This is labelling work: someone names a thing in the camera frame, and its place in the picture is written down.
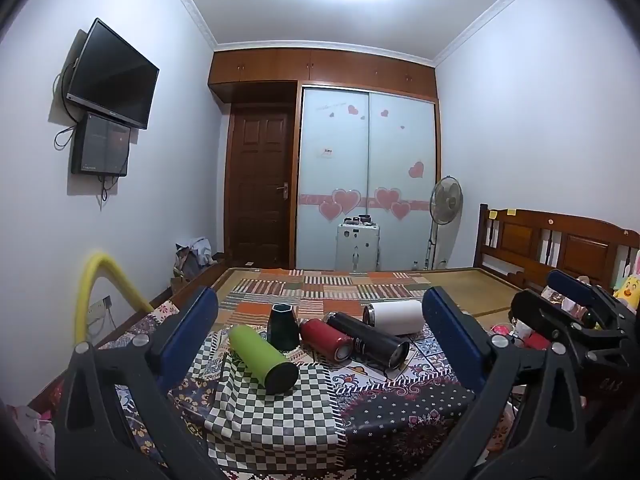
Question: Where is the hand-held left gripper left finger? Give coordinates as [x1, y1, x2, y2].
[52, 287, 226, 480]

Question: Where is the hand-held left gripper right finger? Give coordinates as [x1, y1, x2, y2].
[424, 286, 598, 480]

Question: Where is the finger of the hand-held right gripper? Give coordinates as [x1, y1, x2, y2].
[547, 269, 622, 312]
[509, 290, 593, 347]

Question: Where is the white cup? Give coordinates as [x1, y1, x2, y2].
[362, 300, 426, 337]

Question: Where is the green cup with black base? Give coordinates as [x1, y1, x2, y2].
[228, 325, 300, 396]

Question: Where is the dark green hexagonal cup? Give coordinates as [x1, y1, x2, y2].
[267, 302, 302, 352]

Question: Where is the red cup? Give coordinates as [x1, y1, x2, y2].
[299, 318, 354, 362]

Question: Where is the red packet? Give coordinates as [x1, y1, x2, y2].
[490, 324, 550, 352]

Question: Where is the colourful patterned blanket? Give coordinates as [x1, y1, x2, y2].
[97, 300, 506, 480]

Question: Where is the woven bamboo mat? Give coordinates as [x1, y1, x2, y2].
[410, 267, 525, 320]

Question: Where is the yellow plush toy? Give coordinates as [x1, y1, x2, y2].
[612, 274, 640, 309]

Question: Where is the wooden bed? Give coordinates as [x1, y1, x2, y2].
[27, 203, 640, 411]

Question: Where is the pile of clothes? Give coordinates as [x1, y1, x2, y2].
[171, 236, 222, 282]

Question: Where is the dark flowered cloth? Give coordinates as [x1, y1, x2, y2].
[339, 379, 477, 467]

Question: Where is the yellow foam tube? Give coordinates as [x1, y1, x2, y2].
[73, 252, 154, 347]

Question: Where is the striped patchwork blanket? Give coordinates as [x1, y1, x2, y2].
[210, 268, 451, 333]

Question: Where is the green white checked cloth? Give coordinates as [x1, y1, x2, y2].
[190, 330, 351, 467]

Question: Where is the white air purifier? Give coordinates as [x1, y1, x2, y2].
[335, 222, 381, 272]

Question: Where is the standing fan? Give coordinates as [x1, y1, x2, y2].
[428, 176, 465, 271]

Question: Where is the brown wooden door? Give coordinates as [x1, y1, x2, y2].
[224, 102, 297, 269]

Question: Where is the pink plastic bag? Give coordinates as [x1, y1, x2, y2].
[7, 404, 57, 473]

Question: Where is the wooden wardrobe with heart stickers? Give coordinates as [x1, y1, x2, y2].
[208, 47, 442, 272]

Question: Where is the small black wall monitor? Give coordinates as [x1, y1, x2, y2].
[70, 112, 132, 177]

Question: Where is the black television cable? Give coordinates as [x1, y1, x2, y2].
[51, 57, 85, 152]

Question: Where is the black wall television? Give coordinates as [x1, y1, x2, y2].
[65, 17, 160, 131]

